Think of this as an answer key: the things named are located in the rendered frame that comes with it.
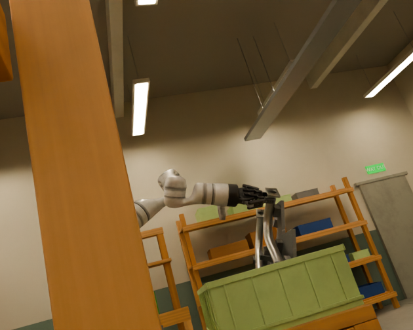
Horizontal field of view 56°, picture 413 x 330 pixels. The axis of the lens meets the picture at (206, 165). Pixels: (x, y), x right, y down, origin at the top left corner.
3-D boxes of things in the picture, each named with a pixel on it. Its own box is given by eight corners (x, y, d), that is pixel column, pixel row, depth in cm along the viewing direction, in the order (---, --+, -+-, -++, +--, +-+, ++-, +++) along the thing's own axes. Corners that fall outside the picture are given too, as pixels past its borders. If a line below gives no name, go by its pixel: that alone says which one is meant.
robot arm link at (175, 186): (165, 175, 122) (164, 172, 135) (163, 203, 122) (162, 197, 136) (187, 177, 123) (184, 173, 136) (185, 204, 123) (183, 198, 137)
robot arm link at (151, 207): (181, 190, 164) (139, 227, 148) (168, 173, 163) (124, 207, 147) (193, 186, 157) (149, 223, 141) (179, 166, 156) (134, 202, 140)
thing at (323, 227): (402, 306, 598) (347, 173, 668) (219, 370, 517) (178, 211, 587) (381, 308, 647) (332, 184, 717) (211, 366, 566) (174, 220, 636)
